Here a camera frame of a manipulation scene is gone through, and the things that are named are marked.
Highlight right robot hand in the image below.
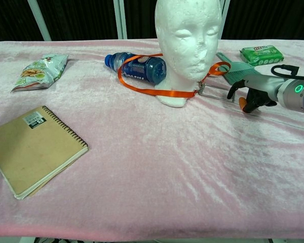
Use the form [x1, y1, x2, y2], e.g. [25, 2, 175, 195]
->
[226, 73, 286, 114]

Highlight orange badge lanyard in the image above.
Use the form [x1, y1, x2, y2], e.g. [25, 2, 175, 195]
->
[117, 53, 235, 103]

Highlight white foam mannequin head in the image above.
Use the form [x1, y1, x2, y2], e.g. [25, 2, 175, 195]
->
[154, 0, 223, 108]

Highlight green wet wipes pack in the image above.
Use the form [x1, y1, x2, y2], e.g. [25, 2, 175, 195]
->
[239, 45, 285, 67]

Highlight teal hand brush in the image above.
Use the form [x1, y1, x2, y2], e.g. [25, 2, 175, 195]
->
[216, 52, 261, 84]

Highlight blue plastic drink bottle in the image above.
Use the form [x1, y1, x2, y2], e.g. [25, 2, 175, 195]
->
[104, 52, 167, 85]

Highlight pink velvet tablecloth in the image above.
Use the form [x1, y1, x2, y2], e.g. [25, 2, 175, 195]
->
[0, 38, 304, 240]

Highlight snack bag with nuts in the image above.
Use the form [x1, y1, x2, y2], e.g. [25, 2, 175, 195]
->
[10, 54, 69, 93]

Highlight brown spiral notebook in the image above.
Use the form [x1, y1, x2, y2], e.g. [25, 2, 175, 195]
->
[0, 105, 89, 200]

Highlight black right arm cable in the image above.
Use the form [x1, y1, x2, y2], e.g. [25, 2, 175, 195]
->
[271, 64, 304, 82]

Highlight white partition frame post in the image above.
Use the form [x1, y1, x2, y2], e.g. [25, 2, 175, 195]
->
[221, 0, 231, 40]
[113, 0, 128, 40]
[27, 0, 52, 42]

